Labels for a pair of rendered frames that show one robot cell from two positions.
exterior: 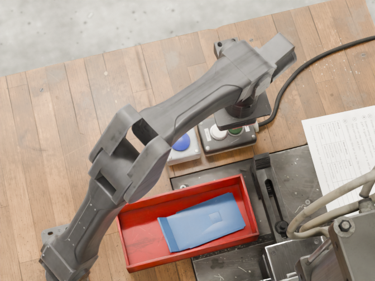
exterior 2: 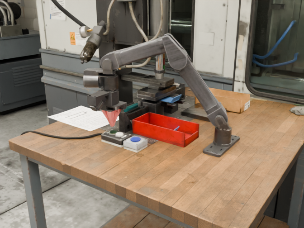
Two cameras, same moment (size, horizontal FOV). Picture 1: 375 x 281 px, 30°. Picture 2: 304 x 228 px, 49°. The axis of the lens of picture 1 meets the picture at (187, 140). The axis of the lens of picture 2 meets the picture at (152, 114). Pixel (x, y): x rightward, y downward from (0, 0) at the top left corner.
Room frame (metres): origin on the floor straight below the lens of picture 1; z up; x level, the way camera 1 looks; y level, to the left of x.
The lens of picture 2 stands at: (1.14, 0.92, 1.45)
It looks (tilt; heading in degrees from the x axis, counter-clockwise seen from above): 20 degrees down; 229
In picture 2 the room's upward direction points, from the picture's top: straight up
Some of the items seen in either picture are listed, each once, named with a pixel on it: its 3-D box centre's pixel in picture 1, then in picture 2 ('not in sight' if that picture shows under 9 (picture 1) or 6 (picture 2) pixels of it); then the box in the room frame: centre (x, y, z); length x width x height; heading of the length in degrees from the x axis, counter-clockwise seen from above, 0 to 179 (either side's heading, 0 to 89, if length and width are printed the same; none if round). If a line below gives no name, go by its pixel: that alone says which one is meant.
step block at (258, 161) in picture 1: (263, 176); (126, 120); (0.36, -0.14, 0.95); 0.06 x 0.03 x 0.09; 14
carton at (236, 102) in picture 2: not in sight; (222, 100); (-0.21, -0.08, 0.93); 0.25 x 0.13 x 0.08; 104
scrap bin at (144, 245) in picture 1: (185, 223); (165, 128); (0.28, 0.01, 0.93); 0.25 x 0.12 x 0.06; 104
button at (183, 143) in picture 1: (179, 141); (135, 140); (0.44, 0.01, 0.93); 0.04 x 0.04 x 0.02
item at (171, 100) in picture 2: not in sight; (163, 96); (0.13, -0.16, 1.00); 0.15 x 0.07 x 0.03; 104
